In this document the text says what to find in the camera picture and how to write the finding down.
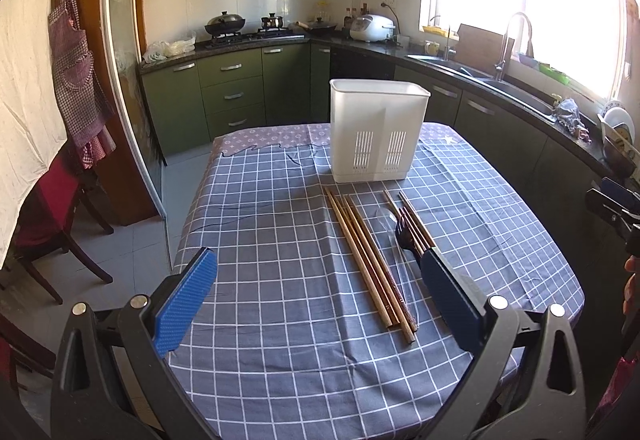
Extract crumpled dish rag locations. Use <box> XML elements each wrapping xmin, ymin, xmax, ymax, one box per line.
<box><xmin>554</xmin><ymin>98</ymin><xmax>590</xmax><ymax>142</ymax></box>

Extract green lower cabinets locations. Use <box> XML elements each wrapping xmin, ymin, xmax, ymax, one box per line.
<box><xmin>140</xmin><ymin>42</ymin><xmax>609</xmax><ymax>247</ymax></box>

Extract stainless double sink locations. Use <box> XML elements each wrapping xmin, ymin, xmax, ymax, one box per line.
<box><xmin>408</xmin><ymin>54</ymin><xmax>553</xmax><ymax>116</ymax></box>

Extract white hanging cloth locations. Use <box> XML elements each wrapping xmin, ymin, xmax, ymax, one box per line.
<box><xmin>0</xmin><ymin>0</ymin><xmax>67</xmax><ymax>257</ymax></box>

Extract small steel pot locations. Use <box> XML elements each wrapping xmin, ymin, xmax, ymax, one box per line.
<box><xmin>260</xmin><ymin>12</ymin><xmax>284</xmax><ymax>30</ymax></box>

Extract wooden chopstick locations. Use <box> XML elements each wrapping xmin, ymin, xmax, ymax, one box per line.
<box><xmin>343</xmin><ymin>196</ymin><xmax>418</xmax><ymax>342</ymax></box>
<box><xmin>326</xmin><ymin>191</ymin><xmax>418</xmax><ymax>344</ymax></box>
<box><xmin>399</xmin><ymin>191</ymin><xmax>436</xmax><ymax>248</ymax></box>
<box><xmin>323</xmin><ymin>188</ymin><xmax>396</xmax><ymax>328</ymax></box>
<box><xmin>383</xmin><ymin>190</ymin><xmax>426</xmax><ymax>251</ymax></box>
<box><xmin>395</xmin><ymin>192</ymin><xmax>435</xmax><ymax>256</ymax></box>

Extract white plastic utensil holder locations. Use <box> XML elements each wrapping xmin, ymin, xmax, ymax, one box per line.
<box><xmin>330</xmin><ymin>79</ymin><xmax>431</xmax><ymax>183</ymax></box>

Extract white plastic bag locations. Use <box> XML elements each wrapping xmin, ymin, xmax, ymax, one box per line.
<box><xmin>142</xmin><ymin>36</ymin><xmax>196</xmax><ymax>64</ymax></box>

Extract black wok with lid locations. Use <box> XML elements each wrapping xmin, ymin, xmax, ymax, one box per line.
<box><xmin>205</xmin><ymin>11</ymin><xmax>246</xmax><ymax>37</ymax></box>

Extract tall chrome faucet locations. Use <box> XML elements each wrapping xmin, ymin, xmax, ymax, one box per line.
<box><xmin>494</xmin><ymin>11</ymin><xmax>535</xmax><ymax>80</ymax></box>

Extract glass sliding door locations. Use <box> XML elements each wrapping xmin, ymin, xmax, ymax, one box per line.
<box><xmin>100</xmin><ymin>0</ymin><xmax>166</xmax><ymax>219</ymax></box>

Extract white rice cooker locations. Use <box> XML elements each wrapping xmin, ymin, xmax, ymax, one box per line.
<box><xmin>349</xmin><ymin>14</ymin><xmax>396</xmax><ymax>42</ymax></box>

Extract clear plastic spoon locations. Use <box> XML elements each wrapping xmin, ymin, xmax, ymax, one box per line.
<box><xmin>373</xmin><ymin>206</ymin><xmax>411</xmax><ymax>270</ymax></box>

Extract small chrome faucet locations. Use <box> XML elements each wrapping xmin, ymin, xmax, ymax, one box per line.
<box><xmin>429</xmin><ymin>14</ymin><xmax>454</xmax><ymax>62</ymax></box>

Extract wooden cutting board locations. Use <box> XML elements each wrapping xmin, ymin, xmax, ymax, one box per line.
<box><xmin>454</xmin><ymin>23</ymin><xmax>514</xmax><ymax>76</ymax></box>

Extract black frying pan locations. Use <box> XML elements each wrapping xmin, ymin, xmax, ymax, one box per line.
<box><xmin>296</xmin><ymin>18</ymin><xmax>337</xmax><ymax>36</ymax></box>

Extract blue checkered tablecloth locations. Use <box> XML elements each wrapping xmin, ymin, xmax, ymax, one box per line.
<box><xmin>168</xmin><ymin>122</ymin><xmax>585</xmax><ymax>439</ymax></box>

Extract red wooden chair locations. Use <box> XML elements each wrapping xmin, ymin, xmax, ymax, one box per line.
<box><xmin>11</xmin><ymin>148</ymin><xmax>114</xmax><ymax>304</ymax></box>

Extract purple checkered apron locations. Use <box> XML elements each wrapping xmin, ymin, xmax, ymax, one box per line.
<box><xmin>48</xmin><ymin>0</ymin><xmax>116</xmax><ymax>169</ymax></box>

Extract gas stove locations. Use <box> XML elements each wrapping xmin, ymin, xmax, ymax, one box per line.
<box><xmin>204</xmin><ymin>28</ymin><xmax>305</xmax><ymax>48</ymax></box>

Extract person's right hand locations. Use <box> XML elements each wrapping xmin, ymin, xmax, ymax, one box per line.
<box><xmin>623</xmin><ymin>256</ymin><xmax>639</xmax><ymax>316</ymax></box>

